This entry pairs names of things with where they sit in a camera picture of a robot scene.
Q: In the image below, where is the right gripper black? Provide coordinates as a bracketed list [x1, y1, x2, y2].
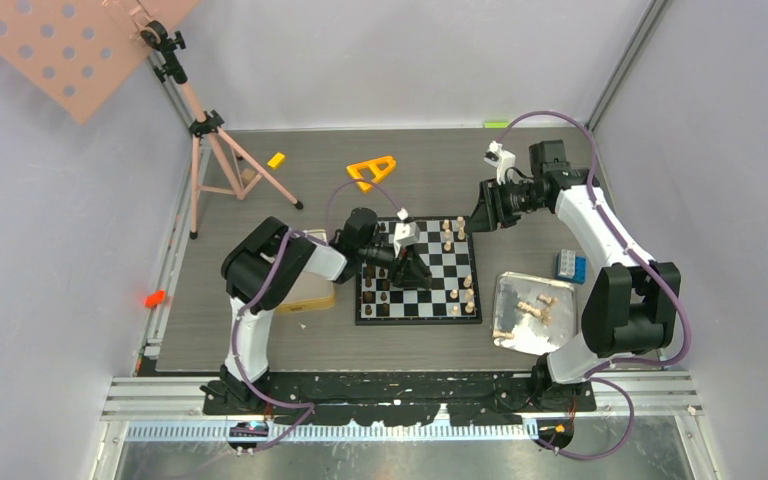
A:
[464, 176, 547, 234]

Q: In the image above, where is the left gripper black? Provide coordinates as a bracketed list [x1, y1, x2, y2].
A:
[358, 240, 431, 288]

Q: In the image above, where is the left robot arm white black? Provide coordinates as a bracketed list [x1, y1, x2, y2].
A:
[220, 208, 432, 414]

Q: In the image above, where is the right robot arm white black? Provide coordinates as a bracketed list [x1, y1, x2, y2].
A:
[465, 140, 681, 411]

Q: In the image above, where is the pink perforated board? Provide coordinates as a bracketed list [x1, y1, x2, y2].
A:
[0, 0, 199, 124]

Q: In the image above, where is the black white chessboard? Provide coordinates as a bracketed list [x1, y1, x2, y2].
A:
[355, 216, 483, 326]

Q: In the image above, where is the gold-rimmed metal tin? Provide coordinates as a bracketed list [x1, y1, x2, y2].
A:
[272, 230, 340, 313]

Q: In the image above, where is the blue toy brick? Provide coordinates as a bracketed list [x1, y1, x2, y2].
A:
[554, 249, 587, 285]

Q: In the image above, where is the yellow block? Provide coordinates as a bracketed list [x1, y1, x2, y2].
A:
[267, 152, 286, 169]

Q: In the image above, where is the silver tin lid tray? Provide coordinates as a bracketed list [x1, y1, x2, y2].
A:
[491, 272, 579, 356]

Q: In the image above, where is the light pawn beside tray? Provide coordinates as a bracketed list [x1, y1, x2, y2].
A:
[492, 330, 515, 341]

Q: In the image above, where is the natural wooden cube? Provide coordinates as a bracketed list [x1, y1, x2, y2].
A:
[241, 169, 256, 183]

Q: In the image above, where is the pink tripod stand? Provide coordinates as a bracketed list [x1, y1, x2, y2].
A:
[140, 20, 304, 240]

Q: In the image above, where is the orange plastic triangle frame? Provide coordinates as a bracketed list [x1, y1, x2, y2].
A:
[345, 155, 397, 194]

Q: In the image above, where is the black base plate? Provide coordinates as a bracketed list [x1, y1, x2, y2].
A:
[200, 371, 596, 427]

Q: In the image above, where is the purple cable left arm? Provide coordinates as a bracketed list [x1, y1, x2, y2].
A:
[230, 178, 406, 454]

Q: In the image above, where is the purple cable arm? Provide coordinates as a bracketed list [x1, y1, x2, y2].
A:
[497, 110, 693, 463]
[230, 178, 406, 454]

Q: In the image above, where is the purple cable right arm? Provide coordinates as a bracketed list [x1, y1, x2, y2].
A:
[497, 110, 693, 463]

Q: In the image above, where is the red clip on rail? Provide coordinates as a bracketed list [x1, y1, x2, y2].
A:
[143, 289, 166, 309]

